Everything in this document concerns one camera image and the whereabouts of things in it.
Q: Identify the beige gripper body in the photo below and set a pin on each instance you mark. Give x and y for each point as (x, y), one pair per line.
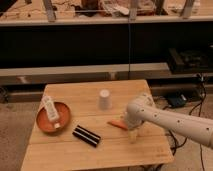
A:
(133, 134)

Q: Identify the orange pepper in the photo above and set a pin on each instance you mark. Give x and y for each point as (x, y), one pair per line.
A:
(118, 124)

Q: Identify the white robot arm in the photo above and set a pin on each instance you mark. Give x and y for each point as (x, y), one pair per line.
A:
(142, 108)

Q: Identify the translucent plastic cup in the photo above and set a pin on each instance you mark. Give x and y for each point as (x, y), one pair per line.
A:
(104, 101)

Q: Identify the black striped box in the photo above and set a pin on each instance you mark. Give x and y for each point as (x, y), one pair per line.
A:
(86, 136)

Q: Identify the blue black device on floor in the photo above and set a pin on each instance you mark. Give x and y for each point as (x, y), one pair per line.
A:
(176, 100)

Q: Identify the white tube bottle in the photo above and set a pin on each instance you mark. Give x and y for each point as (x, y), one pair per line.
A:
(52, 113)

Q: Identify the dark box on shelf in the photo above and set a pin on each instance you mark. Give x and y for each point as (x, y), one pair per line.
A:
(190, 61)

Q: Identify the orange bowl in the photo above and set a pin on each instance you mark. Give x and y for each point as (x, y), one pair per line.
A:
(46, 126)

